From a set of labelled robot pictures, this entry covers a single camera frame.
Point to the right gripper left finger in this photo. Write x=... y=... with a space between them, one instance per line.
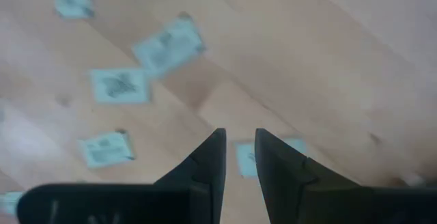
x=211 y=169

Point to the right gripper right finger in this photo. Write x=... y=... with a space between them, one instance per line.
x=280 y=176

